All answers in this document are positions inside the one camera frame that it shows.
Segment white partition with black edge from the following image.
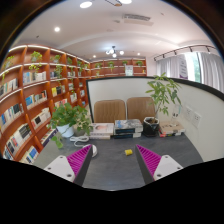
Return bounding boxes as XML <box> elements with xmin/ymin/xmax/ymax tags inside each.
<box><xmin>85</xmin><ymin>76</ymin><xmax>224</xmax><ymax>163</ymax></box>

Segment white curtains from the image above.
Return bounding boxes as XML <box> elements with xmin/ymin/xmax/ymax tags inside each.
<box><xmin>155</xmin><ymin>51</ymin><xmax>224</xmax><ymax>94</ymax></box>

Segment small stack of books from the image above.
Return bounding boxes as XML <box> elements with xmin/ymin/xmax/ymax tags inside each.
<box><xmin>158</xmin><ymin>120</ymin><xmax>186</xmax><ymax>138</ymax></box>

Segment round-bulb ceiling chandelier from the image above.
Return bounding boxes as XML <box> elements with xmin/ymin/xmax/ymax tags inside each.
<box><xmin>105</xmin><ymin>45</ymin><xmax>125</xmax><ymax>59</ymax></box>

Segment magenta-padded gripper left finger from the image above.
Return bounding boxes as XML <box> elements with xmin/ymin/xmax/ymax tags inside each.
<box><xmin>43</xmin><ymin>144</ymin><xmax>94</xmax><ymax>187</ymax></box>

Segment orange wooden shelf unit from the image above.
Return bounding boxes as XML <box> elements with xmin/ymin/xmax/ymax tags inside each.
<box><xmin>0</xmin><ymin>44</ymin><xmax>148</xmax><ymax>165</ymax></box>

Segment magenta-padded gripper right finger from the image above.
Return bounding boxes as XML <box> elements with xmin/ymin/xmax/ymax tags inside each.
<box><xmin>134</xmin><ymin>144</ymin><xmax>184</xmax><ymax>185</ymax></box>

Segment recessed ceiling lights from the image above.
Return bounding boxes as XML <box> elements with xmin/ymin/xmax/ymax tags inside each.
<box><xmin>53</xmin><ymin>0</ymin><xmax>134</xmax><ymax>34</ymax></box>

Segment white power strip cable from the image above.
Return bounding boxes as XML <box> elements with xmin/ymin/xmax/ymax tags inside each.
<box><xmin>69</xmin><ymin>134</ymin><xmax>91</xmax><ymax>148</ymax></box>

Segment leafy plant in white pot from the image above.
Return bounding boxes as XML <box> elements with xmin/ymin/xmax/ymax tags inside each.
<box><xmin>46</xmin><ymin>102</ymin><xmax>94</xmax><ymax>149</ymax></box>

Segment plain white book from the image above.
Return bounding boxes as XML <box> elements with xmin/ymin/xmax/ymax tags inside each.
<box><xmin>89</xmin><ymin>133</ymin><xmax>113</xmax><ymax>140</ymax></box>

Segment ceiling air vent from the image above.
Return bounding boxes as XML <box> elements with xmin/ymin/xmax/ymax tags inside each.
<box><xmin>122</xmin><ymin>13</ymin><xmax>154</xmax><ymax>27</ymax></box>

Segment brown padded chair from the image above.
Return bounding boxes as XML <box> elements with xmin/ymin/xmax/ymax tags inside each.
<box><xmin>125</xmin><ymin>96</ymin><xmax>157</xmax><ymax>124</ymax></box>
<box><xmin>93</xmin><ymin>98</ymin><xmax>127</xmax><ymax>124</ymax></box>

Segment white book with pink cover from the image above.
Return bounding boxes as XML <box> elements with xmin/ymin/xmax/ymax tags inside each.
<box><xmin>89</xmin><ymin>122</ymin><xmax>115</xmax><ymax>136</ymax></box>

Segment tall plant in black pot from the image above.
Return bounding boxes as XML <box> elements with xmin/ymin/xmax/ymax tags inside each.
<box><xmin>142</xmin><ymin>73</ymin><xmax>183</xmax><ymax>138</ymax></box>

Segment black track light rail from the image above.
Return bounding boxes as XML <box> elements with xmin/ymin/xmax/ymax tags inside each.
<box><xmin>153</xmin><ymin>44</ymin><xmax>218</xmax><ymax>62</ymax></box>

